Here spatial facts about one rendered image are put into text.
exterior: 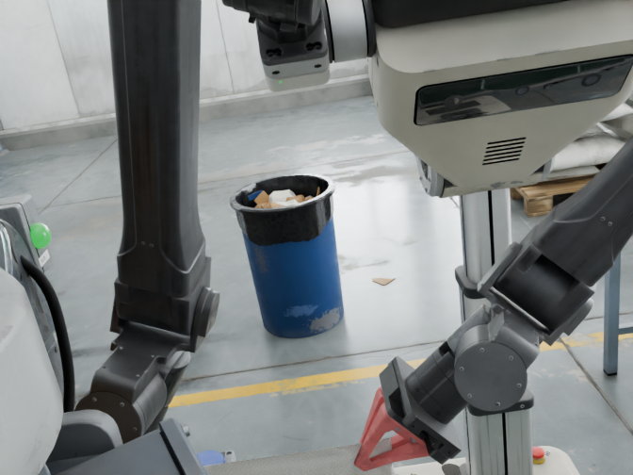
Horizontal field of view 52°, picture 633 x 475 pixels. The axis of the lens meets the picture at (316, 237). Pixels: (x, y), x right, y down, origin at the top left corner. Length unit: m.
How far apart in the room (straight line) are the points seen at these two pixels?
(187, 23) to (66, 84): 8.62
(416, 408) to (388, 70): 0.46
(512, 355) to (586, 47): 0.51
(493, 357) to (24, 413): 0.38
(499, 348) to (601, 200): 0.14
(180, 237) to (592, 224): 0.33
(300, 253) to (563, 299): 2.28
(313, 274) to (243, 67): 5.93
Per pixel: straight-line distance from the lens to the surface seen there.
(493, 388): 0.55
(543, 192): 4.11
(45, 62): 9.08
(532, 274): 0.60
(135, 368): 0.56
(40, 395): 0.27
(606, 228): 0.58
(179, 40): 0.43
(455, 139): 1.01
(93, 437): 0.38
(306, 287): 2.91
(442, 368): 0.62
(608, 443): 2.40
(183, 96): 0.45
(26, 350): 0.26
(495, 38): 0.93
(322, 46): 0.86
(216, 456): 1.08
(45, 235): 0.81
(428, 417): 0.63
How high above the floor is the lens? 1.51
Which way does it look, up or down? 22 degrees down
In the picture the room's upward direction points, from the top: 9 degrees counter-clockwise
